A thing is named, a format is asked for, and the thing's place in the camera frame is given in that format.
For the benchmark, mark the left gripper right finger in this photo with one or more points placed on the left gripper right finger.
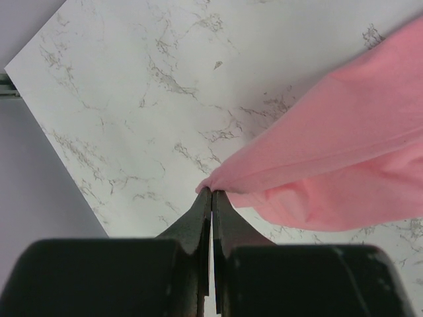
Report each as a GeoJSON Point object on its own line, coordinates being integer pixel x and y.
{"type": "Point", "coordinates": [230, 231]}

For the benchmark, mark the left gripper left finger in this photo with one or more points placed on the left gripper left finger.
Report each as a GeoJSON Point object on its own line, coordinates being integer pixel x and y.
{"type": "Point", "coordinates": [191, 269]}

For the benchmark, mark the pink t shirt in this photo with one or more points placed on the pink t shirt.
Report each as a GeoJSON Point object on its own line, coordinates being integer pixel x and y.
{"type": "Point", "coordinates": [348, 154]}

